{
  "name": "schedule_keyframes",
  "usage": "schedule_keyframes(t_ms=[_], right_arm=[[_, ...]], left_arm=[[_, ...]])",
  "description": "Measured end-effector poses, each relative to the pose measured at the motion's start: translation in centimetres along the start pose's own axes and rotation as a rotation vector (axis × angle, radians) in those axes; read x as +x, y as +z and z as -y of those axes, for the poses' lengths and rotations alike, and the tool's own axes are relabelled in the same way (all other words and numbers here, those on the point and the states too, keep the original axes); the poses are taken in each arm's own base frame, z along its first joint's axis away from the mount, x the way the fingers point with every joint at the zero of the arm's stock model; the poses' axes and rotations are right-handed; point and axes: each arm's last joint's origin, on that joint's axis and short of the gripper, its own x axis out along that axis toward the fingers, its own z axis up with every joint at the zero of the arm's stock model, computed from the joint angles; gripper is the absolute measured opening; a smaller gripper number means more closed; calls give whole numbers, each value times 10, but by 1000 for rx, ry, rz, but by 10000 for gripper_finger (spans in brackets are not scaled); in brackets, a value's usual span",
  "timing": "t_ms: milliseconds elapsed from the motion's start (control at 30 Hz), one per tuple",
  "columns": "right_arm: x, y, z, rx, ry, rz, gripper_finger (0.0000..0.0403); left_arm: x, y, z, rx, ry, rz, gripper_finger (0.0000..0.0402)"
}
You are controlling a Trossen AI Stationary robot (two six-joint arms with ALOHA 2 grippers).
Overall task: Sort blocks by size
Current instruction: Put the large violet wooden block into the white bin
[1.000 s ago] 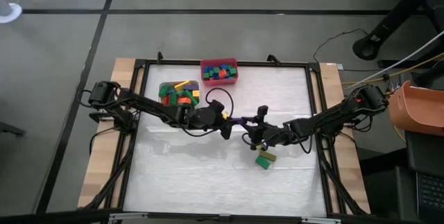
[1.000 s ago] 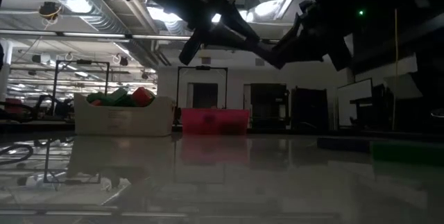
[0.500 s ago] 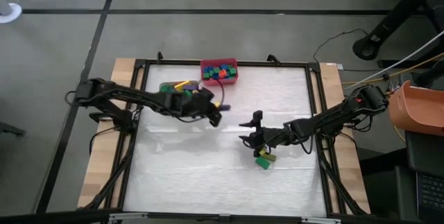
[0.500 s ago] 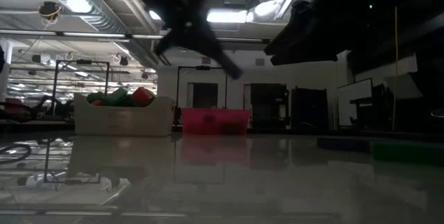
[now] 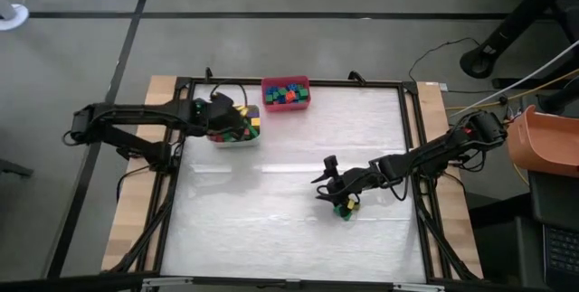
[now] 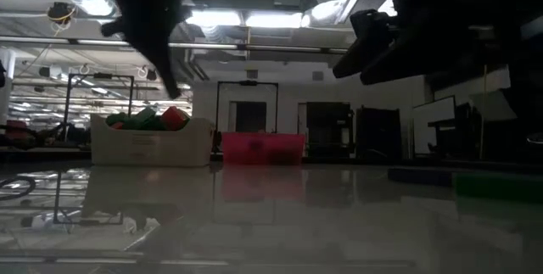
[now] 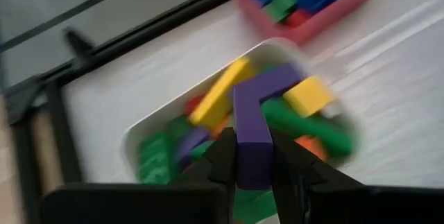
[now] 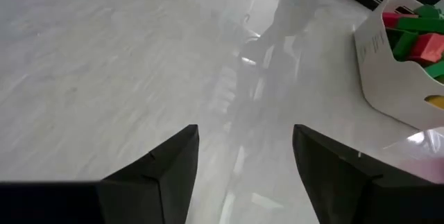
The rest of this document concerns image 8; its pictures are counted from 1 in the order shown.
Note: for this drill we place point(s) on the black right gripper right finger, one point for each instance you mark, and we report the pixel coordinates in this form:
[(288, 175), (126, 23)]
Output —
[(347, 193)]

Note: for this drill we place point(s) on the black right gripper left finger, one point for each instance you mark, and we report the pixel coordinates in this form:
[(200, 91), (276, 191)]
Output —
[(138, 196)]

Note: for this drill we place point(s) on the red long block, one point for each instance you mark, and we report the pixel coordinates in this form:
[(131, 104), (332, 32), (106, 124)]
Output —
[(392, 19)]

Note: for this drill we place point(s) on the pink plastic bin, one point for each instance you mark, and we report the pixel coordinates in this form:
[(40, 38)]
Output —
[(425, 161)]

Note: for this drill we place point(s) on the white plastic bin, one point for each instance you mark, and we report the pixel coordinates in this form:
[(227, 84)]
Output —
[(388, 85)]

